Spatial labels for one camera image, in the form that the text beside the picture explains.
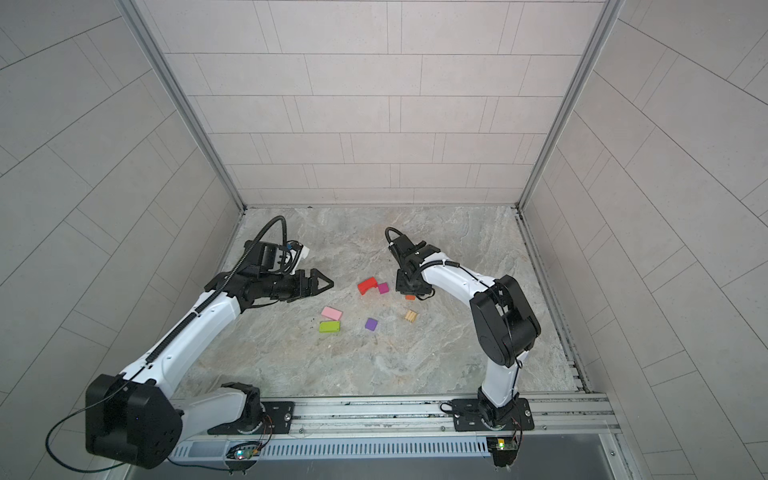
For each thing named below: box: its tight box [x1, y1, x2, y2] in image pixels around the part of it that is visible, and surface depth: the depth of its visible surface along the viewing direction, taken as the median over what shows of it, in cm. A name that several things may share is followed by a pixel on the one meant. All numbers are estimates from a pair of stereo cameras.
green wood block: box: [319, 321, 341, 333], surface depth 88 cm
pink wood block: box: [321, 306, 342, 321], surface depth 90 cm
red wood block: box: [358, 277, 378, 295], surface depth 96 cm
